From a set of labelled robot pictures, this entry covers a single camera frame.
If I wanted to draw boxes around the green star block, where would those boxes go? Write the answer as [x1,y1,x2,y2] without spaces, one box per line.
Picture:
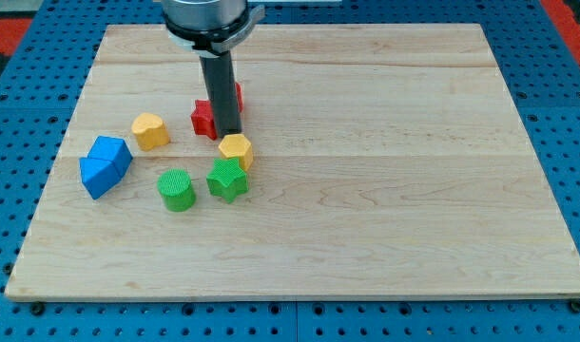
[206,158,249,203]

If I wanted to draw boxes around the blue cube block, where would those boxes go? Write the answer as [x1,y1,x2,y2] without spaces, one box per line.
[87,136,133,178]

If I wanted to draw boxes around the yellow heart block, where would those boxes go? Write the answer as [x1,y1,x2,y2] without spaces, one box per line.
[131,112,171,151]

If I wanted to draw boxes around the blue triangle block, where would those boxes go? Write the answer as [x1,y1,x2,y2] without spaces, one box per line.
[79,157,121,200]

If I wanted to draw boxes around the wooden board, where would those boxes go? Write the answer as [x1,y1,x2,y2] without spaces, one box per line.
[6,24,580,302]

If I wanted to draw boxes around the red star block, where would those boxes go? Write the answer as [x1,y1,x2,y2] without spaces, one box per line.
[190,100,218,141]

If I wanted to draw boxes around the yellow hexagon block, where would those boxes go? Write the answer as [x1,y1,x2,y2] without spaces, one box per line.
[218,133,254,171]

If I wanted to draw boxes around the green cylinder block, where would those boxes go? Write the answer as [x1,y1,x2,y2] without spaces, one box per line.
[157,169,196,212]

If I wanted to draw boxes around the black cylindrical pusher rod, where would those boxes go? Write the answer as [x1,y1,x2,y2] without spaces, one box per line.
[200,51,242,138]

